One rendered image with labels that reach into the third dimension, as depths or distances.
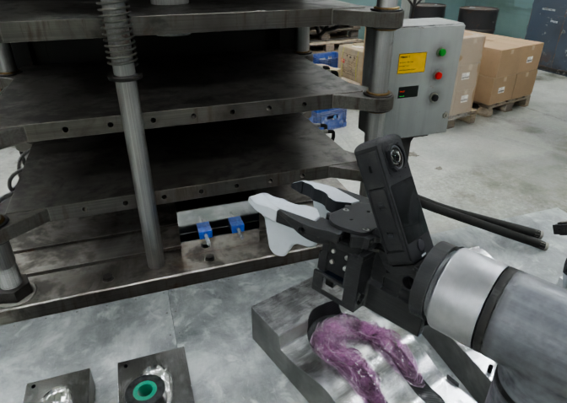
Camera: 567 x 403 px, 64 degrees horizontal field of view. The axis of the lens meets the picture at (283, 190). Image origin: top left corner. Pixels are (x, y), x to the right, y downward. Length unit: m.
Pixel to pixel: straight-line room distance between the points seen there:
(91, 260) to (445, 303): 1.37
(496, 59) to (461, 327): 5.20
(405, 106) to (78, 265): 1.24
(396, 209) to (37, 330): 1.16
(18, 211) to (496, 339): 1.31
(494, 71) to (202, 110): 4.50
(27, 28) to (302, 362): 1.04
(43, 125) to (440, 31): 1.26
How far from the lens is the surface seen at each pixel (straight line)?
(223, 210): 1.49
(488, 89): 5.61
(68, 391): 1.16
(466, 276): 0.39
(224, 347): 1.22
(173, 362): 1.12
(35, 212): 1.46
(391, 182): 0.40
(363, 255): 0.42
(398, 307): 0.44
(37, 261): 1.71
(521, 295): 0.38
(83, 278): 1.57
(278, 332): 1.10
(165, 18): 1.32
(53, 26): 1.33
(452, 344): 1.19
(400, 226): 0.40
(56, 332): 1.39
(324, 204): 0.50
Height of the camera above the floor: 1.70
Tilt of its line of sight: 28 degrees down
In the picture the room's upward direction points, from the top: straight up
